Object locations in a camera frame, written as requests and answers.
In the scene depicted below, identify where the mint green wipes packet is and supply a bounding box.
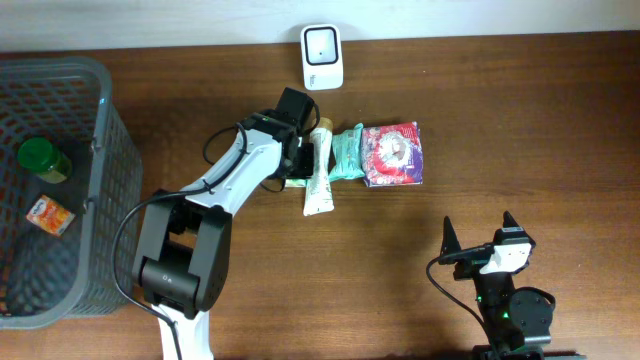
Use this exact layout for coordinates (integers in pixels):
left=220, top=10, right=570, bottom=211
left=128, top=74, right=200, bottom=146
left=329, top=123, right=365, bottom=182

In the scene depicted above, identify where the orange tissue pocket pack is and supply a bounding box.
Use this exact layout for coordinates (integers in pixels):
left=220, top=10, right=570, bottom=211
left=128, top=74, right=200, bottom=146
left=26, top=195, right=75, bottom=237

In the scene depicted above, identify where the white cream tube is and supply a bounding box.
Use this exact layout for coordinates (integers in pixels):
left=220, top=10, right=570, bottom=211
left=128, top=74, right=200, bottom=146
left=303, top=117, right=334, bottom=216

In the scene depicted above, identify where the red purple tissue pack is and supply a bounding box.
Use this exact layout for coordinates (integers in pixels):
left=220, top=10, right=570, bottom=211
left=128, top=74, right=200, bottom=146
left=361, top=122, right=424, bottom=187

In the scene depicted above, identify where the green lid jar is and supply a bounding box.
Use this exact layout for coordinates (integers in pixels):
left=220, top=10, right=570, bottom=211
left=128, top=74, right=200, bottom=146
left=18, top=137, right=72, bottom=184

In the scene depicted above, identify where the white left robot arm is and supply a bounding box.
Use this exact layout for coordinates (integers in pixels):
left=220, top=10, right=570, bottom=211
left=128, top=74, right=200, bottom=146
left=131, top=88, right=320, bottom=359

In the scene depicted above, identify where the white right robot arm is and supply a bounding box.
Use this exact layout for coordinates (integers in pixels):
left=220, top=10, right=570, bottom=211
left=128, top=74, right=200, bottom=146
left=430, top=212, right=556, bottom=360

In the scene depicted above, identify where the grey plastic basket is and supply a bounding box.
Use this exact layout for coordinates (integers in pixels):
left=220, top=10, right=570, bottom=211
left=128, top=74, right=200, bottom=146
left=1, top=57, right=143, bottom=330

